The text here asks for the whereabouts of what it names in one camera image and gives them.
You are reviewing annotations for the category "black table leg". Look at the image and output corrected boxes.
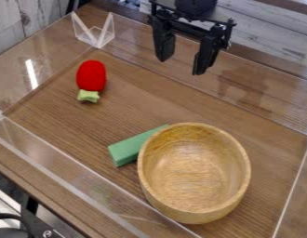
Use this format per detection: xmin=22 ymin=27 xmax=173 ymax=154
xmin=21 ymin=194 xmax=38 ymax=238

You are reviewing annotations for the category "green rectangular block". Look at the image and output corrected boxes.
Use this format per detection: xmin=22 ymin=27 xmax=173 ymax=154
xmin=108 ymin=125 xmax=166 ymax=167

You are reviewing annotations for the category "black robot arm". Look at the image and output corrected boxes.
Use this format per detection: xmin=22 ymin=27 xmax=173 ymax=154
xmin=149 ymin=0 xmax=237 ymax=75

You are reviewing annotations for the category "clear acrylic tray wall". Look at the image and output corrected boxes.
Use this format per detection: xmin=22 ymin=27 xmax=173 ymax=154
xmin=0 ymin=111 xmax=193 ymax=238

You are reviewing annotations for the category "clear acrylic corner bracket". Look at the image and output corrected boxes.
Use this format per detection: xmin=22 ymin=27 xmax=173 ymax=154
xmin=70 ymin=13 xmax=116 ymax=49

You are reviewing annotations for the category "black cable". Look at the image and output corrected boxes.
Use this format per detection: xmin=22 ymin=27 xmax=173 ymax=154
xmin=0 ymin=212 xmax=32 ymax=238

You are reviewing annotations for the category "brown wooden bowl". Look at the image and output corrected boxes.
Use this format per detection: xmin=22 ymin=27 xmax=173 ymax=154
xmin=137 ymin=123 xmax=251 ymax=224

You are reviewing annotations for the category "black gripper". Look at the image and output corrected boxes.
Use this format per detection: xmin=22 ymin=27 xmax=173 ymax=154
xmin=149 ymin=0 xmax=237 ymax=75

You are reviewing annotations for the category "red plush strawberry toy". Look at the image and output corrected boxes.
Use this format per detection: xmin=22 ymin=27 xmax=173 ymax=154
xmin=76 ymin=60 xmax=106 ymax=103

